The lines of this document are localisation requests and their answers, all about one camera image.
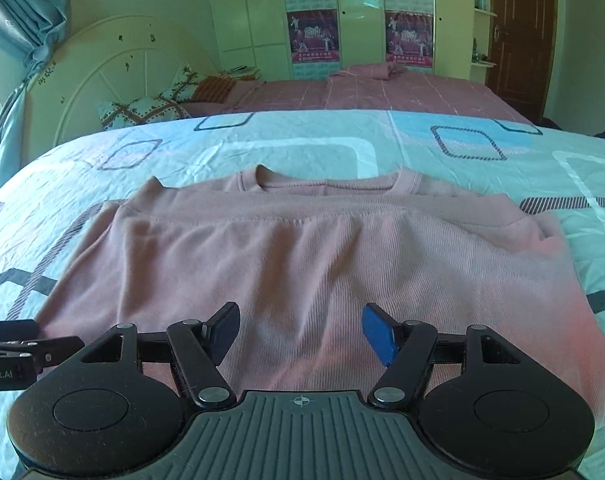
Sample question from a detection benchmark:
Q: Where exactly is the pink sweatshirt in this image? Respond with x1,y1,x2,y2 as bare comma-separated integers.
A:
38,166,605,424

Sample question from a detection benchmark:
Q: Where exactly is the blue patterned bed sheet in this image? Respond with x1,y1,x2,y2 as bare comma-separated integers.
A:
0,109,605,480

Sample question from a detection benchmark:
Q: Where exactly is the patterned pillow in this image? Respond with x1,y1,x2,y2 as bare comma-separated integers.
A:
97,65,206,130

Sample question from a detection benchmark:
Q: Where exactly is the orange striped pillow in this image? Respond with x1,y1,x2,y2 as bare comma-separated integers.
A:
190,76,261,104

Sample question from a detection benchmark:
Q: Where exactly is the pink striped bed cover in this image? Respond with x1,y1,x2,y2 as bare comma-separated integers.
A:
183,70,531,125

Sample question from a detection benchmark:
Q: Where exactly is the folded pink cloth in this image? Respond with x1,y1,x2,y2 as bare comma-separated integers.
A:
331,62,406,81

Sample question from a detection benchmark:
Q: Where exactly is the white round headboard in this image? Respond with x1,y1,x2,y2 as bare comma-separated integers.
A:
19,14,217,167

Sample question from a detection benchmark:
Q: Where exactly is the brown wooden door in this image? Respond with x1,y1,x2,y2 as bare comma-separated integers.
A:
487,0,557,124

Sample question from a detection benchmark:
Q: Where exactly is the lower right poster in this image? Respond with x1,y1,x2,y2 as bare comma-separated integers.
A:
385,11,433,70

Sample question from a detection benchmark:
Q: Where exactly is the lower left poster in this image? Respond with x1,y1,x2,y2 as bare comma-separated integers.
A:
287,9,340,80

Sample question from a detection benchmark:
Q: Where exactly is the corner shelf unit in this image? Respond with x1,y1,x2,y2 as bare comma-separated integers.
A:
470,0,496,84

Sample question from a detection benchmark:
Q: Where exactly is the blue curtain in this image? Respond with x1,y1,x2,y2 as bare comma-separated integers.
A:
0,0,70,188

